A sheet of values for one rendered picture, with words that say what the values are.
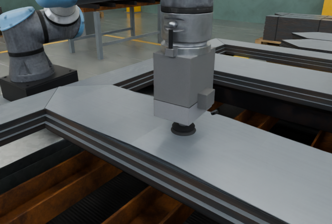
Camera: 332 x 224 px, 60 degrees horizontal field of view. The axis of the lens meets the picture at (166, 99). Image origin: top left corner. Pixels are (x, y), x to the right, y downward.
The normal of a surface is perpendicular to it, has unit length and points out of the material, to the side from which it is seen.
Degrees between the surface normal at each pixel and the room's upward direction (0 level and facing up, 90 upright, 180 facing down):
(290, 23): 90
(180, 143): 0
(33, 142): 0
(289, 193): 2
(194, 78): 90
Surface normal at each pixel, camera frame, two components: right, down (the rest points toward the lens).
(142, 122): -0.04, -0.93
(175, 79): -0.53, 0.33
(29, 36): 0.63, 0.38
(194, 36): 0.15, 0.39
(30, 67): 0.42, 0.05
